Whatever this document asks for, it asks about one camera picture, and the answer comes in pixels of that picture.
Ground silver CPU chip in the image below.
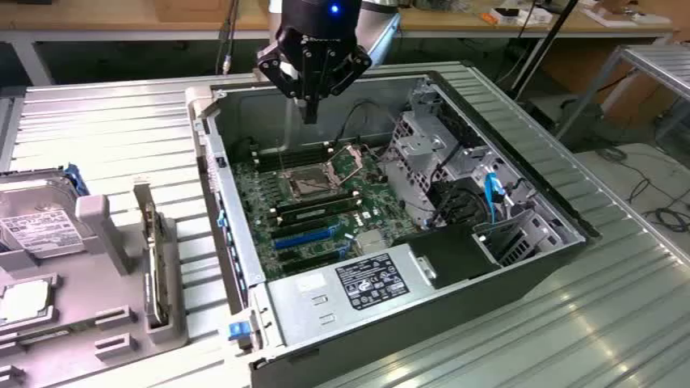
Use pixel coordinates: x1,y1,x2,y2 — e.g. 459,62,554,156
0,280,51,324

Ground black tripod pole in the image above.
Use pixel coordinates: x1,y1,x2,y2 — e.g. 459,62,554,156
508,0,574,96

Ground grey power supply unit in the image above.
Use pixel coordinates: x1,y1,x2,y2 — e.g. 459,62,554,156
267,244,438,348

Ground CPU socket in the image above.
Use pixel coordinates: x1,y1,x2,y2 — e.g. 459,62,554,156
284,165,339,201

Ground blue data wire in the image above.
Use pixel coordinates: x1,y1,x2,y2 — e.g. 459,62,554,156
483,172,507,227

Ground black RAM stick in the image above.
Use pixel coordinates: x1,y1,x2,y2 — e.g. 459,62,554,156
273,192,362,217

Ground green motherboard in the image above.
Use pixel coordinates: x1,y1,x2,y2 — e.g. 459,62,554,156
231,143,427,282

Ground blue expansion slot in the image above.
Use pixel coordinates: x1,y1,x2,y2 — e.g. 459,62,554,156
272,226,339,250

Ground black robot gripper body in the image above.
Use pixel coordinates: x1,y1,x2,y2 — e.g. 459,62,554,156
272,0,362,54

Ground black expansion slot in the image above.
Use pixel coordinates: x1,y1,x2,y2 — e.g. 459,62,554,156
278,248,351,276

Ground hanging grey cable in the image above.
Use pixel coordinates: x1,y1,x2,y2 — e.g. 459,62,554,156
217,0,241,76

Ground black plastic shroud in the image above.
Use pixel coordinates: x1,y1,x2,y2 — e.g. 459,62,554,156
392,224,502,290

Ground metal disk bay cage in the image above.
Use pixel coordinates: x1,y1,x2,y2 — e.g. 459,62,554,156
384,108,496,191

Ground silver hard disk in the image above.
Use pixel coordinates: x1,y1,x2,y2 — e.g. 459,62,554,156
0,169,81,259

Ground black RAM slot bank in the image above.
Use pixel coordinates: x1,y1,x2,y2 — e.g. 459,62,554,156
252,143,339,171

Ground silver chipset heatsink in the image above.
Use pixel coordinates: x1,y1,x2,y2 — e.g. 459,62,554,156
355,230,394,255

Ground metal slat side table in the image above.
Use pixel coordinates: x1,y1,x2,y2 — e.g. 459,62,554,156
554,44,690,141

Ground graphics card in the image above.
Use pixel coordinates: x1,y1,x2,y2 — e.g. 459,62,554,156
131,173,176,324

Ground wooden workbench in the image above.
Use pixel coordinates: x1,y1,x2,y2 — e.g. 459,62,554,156
0,0,675,86

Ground black floor cables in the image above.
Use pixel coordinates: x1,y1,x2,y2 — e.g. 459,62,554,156
598,145,690,235

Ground black power wire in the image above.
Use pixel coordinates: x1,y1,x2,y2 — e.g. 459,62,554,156
334,100,412,145

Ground blue disk bracket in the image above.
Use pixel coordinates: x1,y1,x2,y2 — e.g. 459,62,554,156
61,162,91,199

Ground open grey PC case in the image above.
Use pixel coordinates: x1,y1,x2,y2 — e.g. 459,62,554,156
185,60,603,388

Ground metal socket cover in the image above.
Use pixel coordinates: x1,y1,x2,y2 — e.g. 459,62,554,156
322,144,374,188

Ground orange and black box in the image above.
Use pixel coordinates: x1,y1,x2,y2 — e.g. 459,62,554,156
487,6,532,26

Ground grey parts rack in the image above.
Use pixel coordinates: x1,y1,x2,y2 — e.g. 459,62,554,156
0,165,189,388

